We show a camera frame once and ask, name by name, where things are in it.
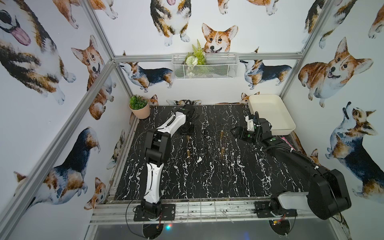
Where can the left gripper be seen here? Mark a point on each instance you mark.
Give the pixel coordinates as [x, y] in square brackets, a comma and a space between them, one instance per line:
[188, 128]

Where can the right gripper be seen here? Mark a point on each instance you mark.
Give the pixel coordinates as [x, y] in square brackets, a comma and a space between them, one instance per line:
[238, 131]

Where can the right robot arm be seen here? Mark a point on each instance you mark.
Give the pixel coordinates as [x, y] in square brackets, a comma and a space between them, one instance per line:
[327, 193]

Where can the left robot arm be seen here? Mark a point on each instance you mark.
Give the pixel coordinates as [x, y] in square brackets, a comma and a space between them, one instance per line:
[157, 151]

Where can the pink paper card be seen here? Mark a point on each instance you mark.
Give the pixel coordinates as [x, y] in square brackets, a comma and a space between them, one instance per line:
[287, 142]

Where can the cream plastic tray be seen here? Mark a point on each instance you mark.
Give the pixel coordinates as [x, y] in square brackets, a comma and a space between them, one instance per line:
[273, 109]

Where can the small potted green plant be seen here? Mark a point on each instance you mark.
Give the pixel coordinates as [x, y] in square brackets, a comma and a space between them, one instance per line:
[140, 107]

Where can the artificial fern with white flower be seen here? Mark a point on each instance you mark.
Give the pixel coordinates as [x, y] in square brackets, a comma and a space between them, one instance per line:
[196, 61]

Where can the white wire wall basket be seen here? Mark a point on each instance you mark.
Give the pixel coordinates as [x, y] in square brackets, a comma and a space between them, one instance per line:
[215, 66]

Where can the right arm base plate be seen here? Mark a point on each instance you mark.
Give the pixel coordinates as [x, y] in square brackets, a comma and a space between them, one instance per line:
[272, 209]

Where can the aluminium front rail frame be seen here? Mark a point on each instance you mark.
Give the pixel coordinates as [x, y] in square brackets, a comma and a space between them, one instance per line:
[185, 211]

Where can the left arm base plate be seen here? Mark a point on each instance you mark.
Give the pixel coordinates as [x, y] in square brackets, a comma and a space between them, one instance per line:
[159, 212]

